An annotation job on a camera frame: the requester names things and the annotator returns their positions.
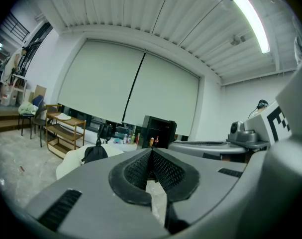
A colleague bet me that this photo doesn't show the clear plastic storage boxes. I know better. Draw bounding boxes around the clear plastic storage boxes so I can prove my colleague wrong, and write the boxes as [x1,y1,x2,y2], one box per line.
[0,83,18,106]

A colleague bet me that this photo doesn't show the wooden shelf rack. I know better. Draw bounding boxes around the wooden shelf rack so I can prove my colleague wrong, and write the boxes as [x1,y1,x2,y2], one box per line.
[45,104,87,160]

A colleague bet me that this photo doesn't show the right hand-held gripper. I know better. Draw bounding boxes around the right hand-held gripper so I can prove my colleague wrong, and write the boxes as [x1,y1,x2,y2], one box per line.
[169,101,292,156]

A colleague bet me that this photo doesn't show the black round-back chair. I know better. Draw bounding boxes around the black round-back chair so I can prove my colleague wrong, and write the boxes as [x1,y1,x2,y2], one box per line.
[30,106,52,148]

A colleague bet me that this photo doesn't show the small white table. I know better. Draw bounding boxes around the small white table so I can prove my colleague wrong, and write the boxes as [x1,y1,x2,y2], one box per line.
[12,73,27,102]

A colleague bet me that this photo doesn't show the blue cushion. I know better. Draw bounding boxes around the blue cushion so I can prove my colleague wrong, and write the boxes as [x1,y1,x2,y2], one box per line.
[32,96,45,109]

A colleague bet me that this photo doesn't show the grey gripper camera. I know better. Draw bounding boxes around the grey gripper camera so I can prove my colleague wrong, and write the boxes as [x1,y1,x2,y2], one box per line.
[227,120,257,141]

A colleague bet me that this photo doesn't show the long ceiling light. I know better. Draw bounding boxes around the long ceiling light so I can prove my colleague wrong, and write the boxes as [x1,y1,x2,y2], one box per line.
[234,0,271,54]

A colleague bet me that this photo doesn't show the cardboard sheet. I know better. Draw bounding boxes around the cardboard sheet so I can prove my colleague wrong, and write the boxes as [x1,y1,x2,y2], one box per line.
[32,84,47,104]

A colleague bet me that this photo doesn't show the light green cloth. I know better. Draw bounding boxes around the light green cloth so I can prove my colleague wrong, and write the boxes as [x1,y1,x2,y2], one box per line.
[18,101,39,116]

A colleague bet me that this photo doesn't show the black metal chair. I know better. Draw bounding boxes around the black metal chair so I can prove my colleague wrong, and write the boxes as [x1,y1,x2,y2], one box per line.
[17,112,36,136]

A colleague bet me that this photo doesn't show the black handbag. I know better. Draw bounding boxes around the black handbag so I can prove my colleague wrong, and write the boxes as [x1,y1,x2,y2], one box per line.
[97,123,114,144]

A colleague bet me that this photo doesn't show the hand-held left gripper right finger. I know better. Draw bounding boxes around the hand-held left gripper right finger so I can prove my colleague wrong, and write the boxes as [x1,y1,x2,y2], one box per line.
[152,148,248,224]

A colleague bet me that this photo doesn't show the wooden step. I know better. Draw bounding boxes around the wooden step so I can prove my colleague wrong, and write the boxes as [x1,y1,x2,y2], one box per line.
[0,111,33,134]

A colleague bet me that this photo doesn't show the person's beige shirt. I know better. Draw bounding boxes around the person's beige shirt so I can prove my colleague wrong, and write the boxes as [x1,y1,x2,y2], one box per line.
[294,16,302,66]

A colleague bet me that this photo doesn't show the black mini fridge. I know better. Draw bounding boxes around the black mini fridge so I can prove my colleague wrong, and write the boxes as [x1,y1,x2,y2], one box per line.
[141,115,178,149]

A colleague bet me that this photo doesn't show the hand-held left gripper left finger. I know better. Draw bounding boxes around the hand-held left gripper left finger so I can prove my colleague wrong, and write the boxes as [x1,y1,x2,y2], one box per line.
[25,148,170,238]

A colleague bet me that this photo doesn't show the white roller blind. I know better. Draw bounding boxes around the white roller blind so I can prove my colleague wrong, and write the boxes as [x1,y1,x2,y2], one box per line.
[57,40,146,123]
[122,52,200,136]

